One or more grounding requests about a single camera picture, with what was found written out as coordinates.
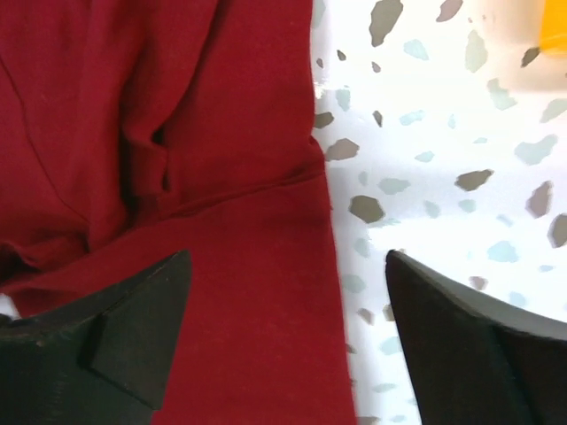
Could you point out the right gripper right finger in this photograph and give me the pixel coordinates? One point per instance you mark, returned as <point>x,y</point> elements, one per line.
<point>471,358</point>

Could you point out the dark red t shirt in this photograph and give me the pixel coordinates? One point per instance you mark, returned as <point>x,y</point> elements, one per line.
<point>134,129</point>

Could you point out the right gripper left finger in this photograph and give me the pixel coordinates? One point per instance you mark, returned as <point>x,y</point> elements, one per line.
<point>102,359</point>

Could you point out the yellow plastic tray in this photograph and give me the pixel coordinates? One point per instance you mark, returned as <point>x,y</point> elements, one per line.
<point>553,28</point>

